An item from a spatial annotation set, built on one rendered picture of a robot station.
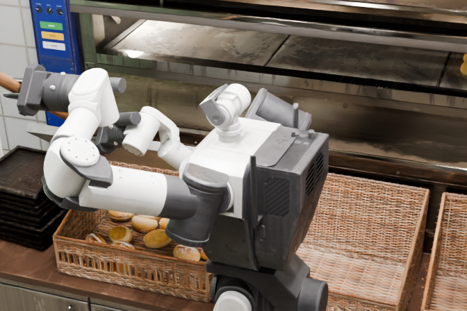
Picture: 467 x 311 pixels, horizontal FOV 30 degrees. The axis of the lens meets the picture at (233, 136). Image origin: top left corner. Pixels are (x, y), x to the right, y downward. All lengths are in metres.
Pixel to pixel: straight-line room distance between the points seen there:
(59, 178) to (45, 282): 1.29
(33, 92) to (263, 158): 0.55
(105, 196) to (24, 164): 1.53
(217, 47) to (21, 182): 0.84
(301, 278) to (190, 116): 1.07
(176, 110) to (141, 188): 1.35
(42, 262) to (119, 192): 1.39
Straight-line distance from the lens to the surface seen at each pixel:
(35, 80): 2.06
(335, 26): 2.62
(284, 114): 2.17
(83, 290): 2.96
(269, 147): 1.97
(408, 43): 2.58
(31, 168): 3.22
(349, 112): 2.90
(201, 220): 1.83
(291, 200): 1.91
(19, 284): 3.11
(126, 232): 3.07
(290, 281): 2.14
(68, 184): 1.76
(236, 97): 1.97
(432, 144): 2.87
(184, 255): 2.97
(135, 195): 1.76
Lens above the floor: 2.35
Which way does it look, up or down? 28 degrees down
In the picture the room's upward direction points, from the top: 2 degrees counter-clockwise
